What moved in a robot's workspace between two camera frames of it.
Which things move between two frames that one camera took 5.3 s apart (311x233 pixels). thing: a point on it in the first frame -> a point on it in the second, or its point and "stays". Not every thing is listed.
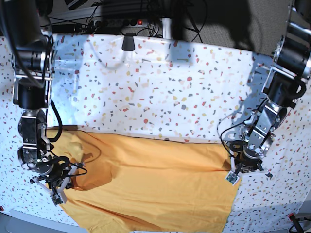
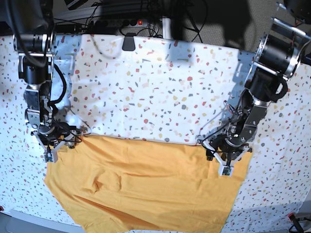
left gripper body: (57, 175) -> (51, 134)
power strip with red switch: (112, 23) stays
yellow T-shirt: (136, 184) stays
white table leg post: (166, 27) stays
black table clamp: (129, 43) stays
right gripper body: (248, 161) -> (228, 146)
